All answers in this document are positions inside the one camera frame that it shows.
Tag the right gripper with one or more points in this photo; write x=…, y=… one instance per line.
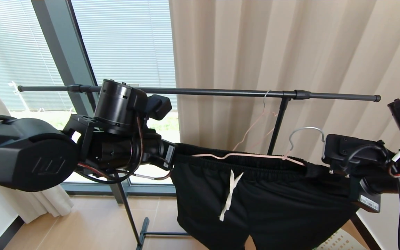
x=370, y=198

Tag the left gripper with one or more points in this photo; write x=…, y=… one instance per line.
x=144, y=149

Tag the black shorts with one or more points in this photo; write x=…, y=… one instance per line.
x=273, y=201

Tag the pink clothes hanger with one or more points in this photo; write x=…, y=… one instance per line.
x=255, y=156
x=264, y=102

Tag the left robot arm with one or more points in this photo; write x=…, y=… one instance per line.
x=30, y=156

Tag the white laundry basket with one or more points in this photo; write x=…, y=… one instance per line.
x=339, y=241

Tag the black clothes rack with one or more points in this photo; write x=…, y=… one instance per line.
x=203, y=92

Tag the window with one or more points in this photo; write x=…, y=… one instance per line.
x=130, y=41

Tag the beige curtain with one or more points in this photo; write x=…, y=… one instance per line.
x=307, y=45
x=40, y=205

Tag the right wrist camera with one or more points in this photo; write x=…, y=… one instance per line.
x=342, y=149

